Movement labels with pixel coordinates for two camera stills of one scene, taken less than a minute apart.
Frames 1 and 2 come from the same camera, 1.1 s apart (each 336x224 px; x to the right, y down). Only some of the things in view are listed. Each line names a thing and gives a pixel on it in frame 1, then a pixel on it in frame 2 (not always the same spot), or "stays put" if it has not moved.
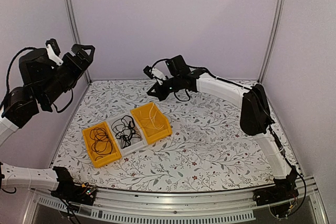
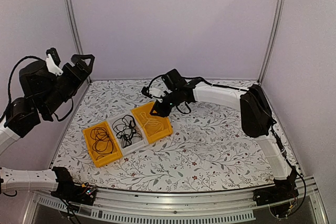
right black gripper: [159, 93] to [163, 111]
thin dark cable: [124, 127] stays put
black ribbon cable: [125, 128] stays put
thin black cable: [102, 145] stays put
